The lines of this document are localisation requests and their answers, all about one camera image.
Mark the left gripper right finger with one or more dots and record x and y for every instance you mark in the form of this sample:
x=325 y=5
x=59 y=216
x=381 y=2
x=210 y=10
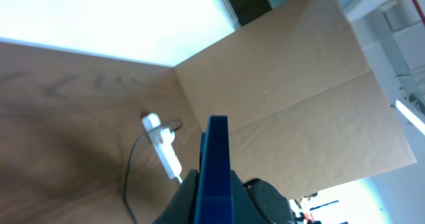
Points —
x=244 y=211

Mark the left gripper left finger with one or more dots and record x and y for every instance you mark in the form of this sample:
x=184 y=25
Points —
x=181 y=208

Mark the blue Galaxy smartphone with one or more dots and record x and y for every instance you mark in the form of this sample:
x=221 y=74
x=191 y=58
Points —
x=214 y=203

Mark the white charger plug adapter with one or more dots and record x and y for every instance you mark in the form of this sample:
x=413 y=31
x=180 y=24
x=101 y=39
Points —
x=165 y=136

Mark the white power strip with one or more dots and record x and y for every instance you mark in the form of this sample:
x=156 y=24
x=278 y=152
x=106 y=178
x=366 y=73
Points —
x=166 y=153

